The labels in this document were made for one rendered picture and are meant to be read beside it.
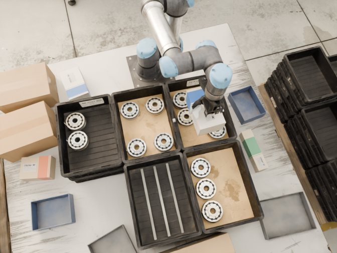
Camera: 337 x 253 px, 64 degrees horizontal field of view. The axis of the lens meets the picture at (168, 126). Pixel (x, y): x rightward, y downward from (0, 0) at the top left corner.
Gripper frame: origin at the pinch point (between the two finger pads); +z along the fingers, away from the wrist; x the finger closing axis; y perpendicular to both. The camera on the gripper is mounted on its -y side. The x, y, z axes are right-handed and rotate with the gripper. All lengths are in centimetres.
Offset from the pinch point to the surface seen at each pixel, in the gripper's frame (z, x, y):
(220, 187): 27.5, 1.1, 33.9
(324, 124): 73, 102, 10
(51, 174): 36, -84, 1
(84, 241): 40, -74, 39
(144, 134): 27.8, -29.2, -4.6
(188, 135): 27.7, -6.2, 2.3
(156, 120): 27.8, -20.9, -10.9
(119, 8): 112, -17, -174
